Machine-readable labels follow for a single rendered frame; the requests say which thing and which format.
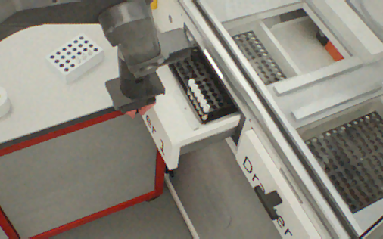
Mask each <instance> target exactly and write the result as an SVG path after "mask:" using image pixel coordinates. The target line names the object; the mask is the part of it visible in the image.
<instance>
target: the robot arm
mask: <svg viewBox="0 0 383 239"><path fill-rule="evenodd" d="M153 1H154V0H0V42H1V41H2V40H4V39H5V38H7V37H9V36H11V35H13V34H15V33H17V32H19V31H21V30H23V29H27V28H30V27H32V26H42V25H61V24H99V25H101V28H102V31H103V33H104V37H105V38H106V40H108V41H109V43H110V44H111V46H112V47H113V48H114V47H118V48H117V56H118V61H117V65H118V72H119V76H118V77H117V78H115V79H111V80H108V81H106V82H105V84H104V86H105V89H106V91H107V93H108V94H109V96H110V98H111V101H112V105H113V106H114V109H115V110H116V111H118V110H119V108H120V111H121V113H126V114H127V115H130V116H131V117H132V119H134V118H135V113H136V110H137V109H139V113H140V115H141V116H143V115H144V114H145V113H146V112H147V111H148V110H150V109H151V108H152V107H153V106H154V105H156V98H155V96H156V95H160V94H163V95H165V88H164V86H163V83H162V82H161V80H160V77H159V76H158V74H157V72H156V70H157V69H158V67H162V66H164V65H167V64H171V63H173V62H176V61H180V60H183V59H186V58H188V57H190V56H191V48H192V44H191V42H190V40H189V37H188V34H187V32H186V30H185V28H181V27H180V28H176V29H172V30H170V31H166V32H164V33H161V32H160V30H159V31H157V30H156V27H155V24H154V17H153V14H152V10H151V3H152V2H153Z"/></svg>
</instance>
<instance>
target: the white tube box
mask: <svg viewBox="0 0 383 239"><path fill-rule="evenodd" d="M88 49H91V50H92V55H88V54H87V50H88ZM82 53H86V59H85V60H83V58H82ZM76 57H81V63H80V64H78V63H77V62H76ZM103 60H104V50H103V49H102V48H101V47H99V46H98V45H97V44H95V43H94V42H93V41H92V40H91V39H90V38H89V37H88V36H86V35H84V34H83V33H81V34H80V35H78V36H77V37H75V38H74V39H71V40H70V41H69V42H68V43H66V44H65V45H63V46H61V47H60V48H58V49H57V50H55V51H53V52H52V53H50V54H49V55H48V56H46V57H45V61H46V67H47V68H49V69H50V70H51V71H52V72H53V73H55V74H56V75H57V76H58V78H59V79H61V80H62V81H63V82H64V83H65V84H67V85H68V84H70V83H71V82H72V81H74V80H75V79H76V78H78V77H79V76H81V75H83V74H84V73H85V72H86V71H88V70H90V69H91V68H93V67H94V66H95V65H97V64H99V63H100V62H102V61H103Z"/></svg>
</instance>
